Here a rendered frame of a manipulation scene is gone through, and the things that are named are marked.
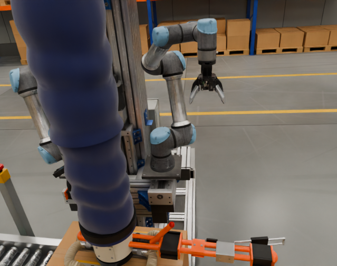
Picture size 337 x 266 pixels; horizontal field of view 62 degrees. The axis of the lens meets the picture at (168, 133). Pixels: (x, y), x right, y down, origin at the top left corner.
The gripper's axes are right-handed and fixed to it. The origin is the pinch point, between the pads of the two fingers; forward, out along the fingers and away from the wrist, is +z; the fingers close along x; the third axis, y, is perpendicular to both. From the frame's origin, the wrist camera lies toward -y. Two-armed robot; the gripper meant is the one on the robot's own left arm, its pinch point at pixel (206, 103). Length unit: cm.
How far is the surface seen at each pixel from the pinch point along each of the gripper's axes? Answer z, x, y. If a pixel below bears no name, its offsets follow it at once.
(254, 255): 42, 17, 45
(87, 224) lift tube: 25, -43, 48
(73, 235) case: 57, -65, 27
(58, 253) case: 57, -68, 38
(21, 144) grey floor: 151, -268, -208
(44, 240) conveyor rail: 92, -103, 4
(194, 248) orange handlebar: 43, -5, 43
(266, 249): 42, 22, 42
